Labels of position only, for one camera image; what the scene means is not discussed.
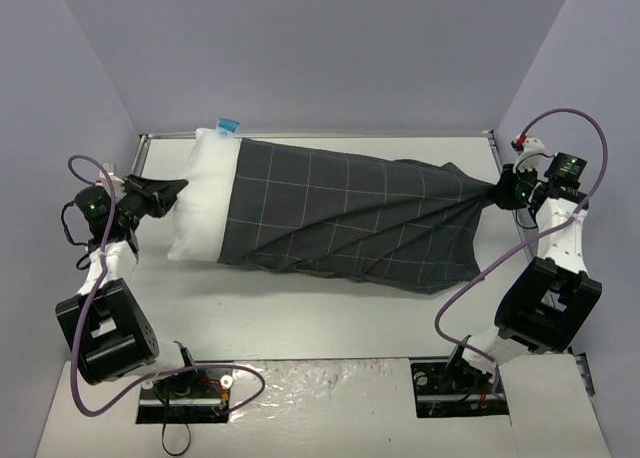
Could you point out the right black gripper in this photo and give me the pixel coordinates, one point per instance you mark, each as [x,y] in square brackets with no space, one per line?
[507,192]

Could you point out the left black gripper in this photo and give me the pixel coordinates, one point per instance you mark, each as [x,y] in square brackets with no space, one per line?
[145,196]

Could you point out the white pillow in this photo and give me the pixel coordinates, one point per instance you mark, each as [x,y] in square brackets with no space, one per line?
[200,212]

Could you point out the dark grey checked pillowcase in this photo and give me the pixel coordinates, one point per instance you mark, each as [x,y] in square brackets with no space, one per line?
[400,223]

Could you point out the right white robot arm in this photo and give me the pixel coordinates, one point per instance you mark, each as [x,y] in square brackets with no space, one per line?
[549,302]

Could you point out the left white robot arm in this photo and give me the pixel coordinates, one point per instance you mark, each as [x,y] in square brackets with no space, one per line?
[116,338]

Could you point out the blue white care label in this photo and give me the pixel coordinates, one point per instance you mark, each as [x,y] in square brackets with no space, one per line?
[226,127]

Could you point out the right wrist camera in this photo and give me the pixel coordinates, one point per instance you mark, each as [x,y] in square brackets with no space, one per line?
[530,151]

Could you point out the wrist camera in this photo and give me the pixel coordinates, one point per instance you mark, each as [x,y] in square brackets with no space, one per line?
[109,170]
[530,151]

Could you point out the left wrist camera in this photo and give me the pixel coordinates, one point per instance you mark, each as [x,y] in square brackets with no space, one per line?
[109,170]

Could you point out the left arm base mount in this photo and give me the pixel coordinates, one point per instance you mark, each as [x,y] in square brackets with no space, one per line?
[199,397]

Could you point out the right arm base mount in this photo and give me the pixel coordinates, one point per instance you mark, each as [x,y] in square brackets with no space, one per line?
[438,395]

